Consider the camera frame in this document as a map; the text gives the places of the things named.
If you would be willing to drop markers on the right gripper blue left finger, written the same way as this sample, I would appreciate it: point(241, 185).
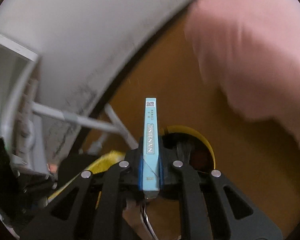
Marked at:
point(140, 163)

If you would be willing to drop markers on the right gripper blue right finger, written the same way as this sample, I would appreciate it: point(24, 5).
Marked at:
point(161, 162)

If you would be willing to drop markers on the light blue cigarette box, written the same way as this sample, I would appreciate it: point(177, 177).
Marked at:
point(150, 152)

